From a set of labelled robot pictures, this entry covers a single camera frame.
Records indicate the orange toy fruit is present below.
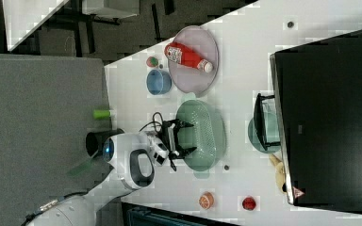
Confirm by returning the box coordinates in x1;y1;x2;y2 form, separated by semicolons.
199;192;214;210

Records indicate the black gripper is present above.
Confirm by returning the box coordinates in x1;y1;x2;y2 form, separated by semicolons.
158;119;196;159

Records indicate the blue plastic cup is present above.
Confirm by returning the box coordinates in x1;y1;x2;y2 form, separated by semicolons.
146;69;172;95

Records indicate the red green toy strawberry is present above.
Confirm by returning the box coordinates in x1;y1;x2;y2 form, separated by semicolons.
146;56;158;68

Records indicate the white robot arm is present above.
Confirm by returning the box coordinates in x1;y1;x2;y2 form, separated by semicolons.
21;119;195;226

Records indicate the black cylinder cup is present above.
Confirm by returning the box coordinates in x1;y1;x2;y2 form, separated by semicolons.
85;128;123;157

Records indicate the green marker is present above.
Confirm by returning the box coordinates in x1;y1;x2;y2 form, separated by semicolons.
92;110;111;120

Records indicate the large black box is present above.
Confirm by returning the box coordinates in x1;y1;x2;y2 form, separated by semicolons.
270;30;362;214

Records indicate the green tape strip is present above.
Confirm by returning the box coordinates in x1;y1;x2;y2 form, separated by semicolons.
67;159;93;177

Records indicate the mint green plastic strainer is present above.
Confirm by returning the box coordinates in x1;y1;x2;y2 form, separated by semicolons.
176;92;226;179

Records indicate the grey floor mat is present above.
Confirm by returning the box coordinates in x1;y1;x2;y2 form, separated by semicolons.
0;54;112;226

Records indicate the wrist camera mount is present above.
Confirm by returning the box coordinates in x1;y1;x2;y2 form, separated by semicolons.
150;137;169;167

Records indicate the teal bowl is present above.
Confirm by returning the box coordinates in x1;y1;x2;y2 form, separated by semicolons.
247;113;280;154

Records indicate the pink oval plate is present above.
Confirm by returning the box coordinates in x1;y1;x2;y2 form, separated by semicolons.
164;25;219;95

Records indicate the red ketchup bottle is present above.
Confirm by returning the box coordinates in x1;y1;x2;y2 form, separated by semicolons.
164;41;214;73

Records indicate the yellow toy banana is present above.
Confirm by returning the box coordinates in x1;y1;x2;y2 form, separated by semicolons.
269;153;286;193

